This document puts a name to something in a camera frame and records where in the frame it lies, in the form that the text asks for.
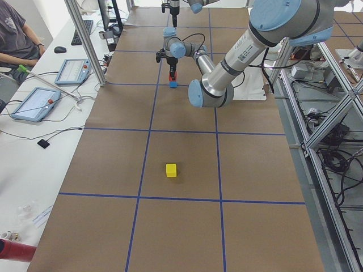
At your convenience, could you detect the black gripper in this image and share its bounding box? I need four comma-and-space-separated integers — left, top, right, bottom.
167, 57, 179, 72
170, 6, 179, 28

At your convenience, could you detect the red block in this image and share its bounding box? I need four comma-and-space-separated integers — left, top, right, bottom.
168, 71, 177, 82

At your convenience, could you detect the blue block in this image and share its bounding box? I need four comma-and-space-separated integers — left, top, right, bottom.
169, 81, 178, 88

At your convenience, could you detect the yellow block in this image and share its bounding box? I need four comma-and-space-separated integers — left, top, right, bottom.
166, 163, 178, 177

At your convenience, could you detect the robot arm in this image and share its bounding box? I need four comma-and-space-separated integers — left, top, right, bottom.
162, 1, 340, 108
161, 0, 218, 28

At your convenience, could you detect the far blue teach pendant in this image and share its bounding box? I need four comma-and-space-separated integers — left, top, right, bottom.
54, 59, 91, 86

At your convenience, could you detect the blue teach pendant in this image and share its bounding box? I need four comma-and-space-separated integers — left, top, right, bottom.
54, 59, 91, 86
10, 87, 61, 122

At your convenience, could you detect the black keyboard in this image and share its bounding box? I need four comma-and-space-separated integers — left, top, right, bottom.
70, 19, 94, 46

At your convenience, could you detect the black computer mouse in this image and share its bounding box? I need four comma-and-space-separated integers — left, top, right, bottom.
54, 46, 67, 54

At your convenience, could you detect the brown paper table cover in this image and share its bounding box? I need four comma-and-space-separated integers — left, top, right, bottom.
28, 8, 324, 271

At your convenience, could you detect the grey power adapter box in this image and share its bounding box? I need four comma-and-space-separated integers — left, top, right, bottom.
291, 63, 309, 79

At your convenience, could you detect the near blue teach pendant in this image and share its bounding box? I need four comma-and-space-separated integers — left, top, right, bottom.
10, 87, 61, 122

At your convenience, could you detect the small black square pad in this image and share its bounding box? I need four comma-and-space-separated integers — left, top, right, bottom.
37, 139, 50, 149

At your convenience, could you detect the seated person grey shirt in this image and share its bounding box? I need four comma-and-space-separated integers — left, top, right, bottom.
1, 1, 46, 84

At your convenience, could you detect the red cylinder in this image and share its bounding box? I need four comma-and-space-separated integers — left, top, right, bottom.
1, 239, 37, 262

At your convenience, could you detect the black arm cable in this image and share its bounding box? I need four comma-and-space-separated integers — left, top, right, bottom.
178, 33, 247, 88

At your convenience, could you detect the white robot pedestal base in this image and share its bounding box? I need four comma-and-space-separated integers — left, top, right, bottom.
231, 67, 267, 101

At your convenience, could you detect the aluminium frame post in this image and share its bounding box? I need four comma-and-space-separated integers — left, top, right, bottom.
64, 0, 106, 87

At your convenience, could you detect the green handled metal rod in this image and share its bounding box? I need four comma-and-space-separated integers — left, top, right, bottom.
18, 65, 81, 102

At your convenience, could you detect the aluminium frame truss right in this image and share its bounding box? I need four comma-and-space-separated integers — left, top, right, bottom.
273, 39, 362, 271

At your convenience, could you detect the black cable bundle right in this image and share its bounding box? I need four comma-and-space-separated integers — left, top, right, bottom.
314, 121, 363, 207

